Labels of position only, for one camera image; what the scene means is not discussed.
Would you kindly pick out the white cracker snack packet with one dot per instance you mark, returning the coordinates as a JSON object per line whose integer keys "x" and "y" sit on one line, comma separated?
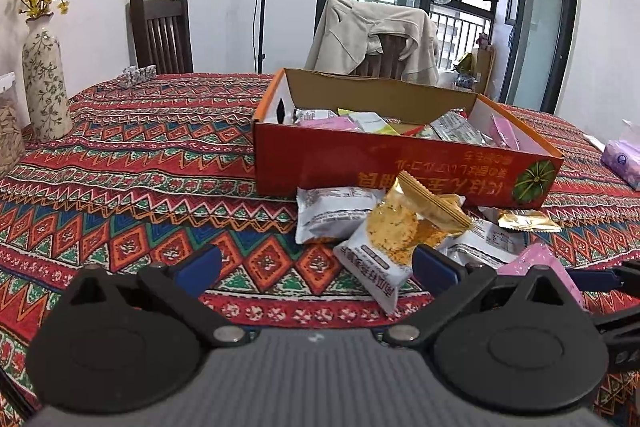
{"x": 375, "y": 259}

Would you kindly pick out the beige jacket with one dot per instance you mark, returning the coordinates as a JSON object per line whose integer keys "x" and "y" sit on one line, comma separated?
{"x": 345, "y": 37}

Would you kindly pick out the gold snack packet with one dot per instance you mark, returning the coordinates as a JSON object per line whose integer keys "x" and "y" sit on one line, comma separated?
{"x": 435, "y": 207}
{"x": 530, "y": 220}

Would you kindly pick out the wooden balcony cabinet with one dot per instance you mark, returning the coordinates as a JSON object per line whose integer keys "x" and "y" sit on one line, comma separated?
{"x": 482, "y": 62}

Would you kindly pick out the wooden chair with jacket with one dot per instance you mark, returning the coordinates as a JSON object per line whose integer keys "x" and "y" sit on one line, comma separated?
{"x": 385, "y": 57}

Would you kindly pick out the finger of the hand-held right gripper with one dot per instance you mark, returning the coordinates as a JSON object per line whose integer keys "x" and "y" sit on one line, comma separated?
{"x": 622, "y": 337}
{"x": 597, "y": 278}

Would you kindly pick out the purple tissue pack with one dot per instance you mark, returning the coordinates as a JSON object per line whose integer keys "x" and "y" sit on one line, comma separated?
{"x": 622, "y": 159}

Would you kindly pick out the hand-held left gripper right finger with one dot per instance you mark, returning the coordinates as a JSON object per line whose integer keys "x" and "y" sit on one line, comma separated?
{"x": 434, "y": 271}

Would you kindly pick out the pink snack packet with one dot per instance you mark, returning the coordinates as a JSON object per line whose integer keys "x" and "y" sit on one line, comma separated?
{"x": 332, "y": 124}
{"x": 502, "y": 132}
{"x": 547, "y": 259}

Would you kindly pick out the silver patterned small box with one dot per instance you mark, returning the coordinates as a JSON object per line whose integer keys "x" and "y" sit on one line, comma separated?
{"x": 140, "y": 74}

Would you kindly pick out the floral ceramic vase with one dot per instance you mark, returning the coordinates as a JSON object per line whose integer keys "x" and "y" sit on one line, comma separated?
{"x": 47, "y": 87}

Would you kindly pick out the orange cardboard box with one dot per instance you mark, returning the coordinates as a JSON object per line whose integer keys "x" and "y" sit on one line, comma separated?
{"x": 350, "y": 162}

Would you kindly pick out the small silver snack packet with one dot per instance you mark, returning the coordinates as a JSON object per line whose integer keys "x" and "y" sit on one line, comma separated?
{"x": 312, "y": 114}

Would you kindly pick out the black framed sliding glass door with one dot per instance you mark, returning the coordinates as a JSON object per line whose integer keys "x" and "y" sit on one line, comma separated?
{"x": 545, "y": 7}

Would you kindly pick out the red patterned tablecloth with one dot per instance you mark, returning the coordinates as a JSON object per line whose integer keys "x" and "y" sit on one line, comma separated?
{"x": 150, "y": 207}

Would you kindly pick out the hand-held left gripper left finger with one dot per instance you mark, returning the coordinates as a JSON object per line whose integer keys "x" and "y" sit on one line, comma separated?
{"x": 200, "y": 266}

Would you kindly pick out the white green snack packet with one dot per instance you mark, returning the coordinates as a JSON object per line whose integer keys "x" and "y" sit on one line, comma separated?
{"x": 372, "y": 122}

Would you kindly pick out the large silver snack packet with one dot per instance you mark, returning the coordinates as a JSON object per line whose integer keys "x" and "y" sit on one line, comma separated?
{"x": 457, "y": 129}

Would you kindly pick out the dark wooden chair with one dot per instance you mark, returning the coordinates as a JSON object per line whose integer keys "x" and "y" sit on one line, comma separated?
{"x": 160, "y": 37}

